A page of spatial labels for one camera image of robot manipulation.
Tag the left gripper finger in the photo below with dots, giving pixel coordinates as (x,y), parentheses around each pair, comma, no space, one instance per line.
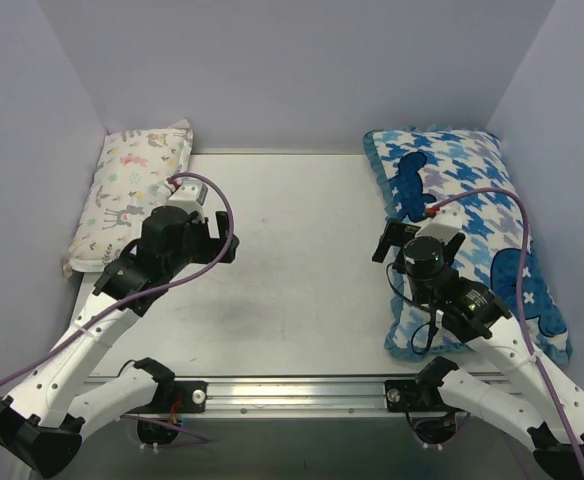
(223,225)
(223,250)

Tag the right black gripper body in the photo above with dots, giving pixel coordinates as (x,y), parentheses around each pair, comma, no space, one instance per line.
(392,235)

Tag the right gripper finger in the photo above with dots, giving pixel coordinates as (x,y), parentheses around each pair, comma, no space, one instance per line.
(395,234)
(453,246)

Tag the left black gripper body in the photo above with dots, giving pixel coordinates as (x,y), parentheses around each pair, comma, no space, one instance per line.
(217,240)

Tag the blue white plush pillowcase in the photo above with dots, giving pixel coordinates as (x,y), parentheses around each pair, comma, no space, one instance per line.
(418,167)

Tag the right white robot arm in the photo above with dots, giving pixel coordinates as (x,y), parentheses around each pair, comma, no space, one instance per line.
(546,412)

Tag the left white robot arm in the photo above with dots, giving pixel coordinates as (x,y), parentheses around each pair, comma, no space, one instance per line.
(45,419)

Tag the animal print white pillow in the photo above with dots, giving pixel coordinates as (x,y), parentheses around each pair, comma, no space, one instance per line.
(130,180)

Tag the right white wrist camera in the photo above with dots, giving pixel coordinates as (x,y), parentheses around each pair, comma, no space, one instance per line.
(442,223)

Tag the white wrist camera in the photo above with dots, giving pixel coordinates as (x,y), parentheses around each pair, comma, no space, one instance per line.
(189,195)
(442,223)

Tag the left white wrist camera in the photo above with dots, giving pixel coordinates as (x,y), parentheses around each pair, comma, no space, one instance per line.
(189,195)

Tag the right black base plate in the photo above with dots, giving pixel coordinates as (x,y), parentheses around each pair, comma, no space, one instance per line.
(409,396)

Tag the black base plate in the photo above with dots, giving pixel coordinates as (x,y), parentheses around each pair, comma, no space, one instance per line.
(181,396)
(409,396)

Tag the aluminium mounting rail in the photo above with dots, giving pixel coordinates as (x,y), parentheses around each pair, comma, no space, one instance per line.
(292,397)

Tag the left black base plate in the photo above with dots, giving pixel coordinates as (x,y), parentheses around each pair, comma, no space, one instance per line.
(181,396)

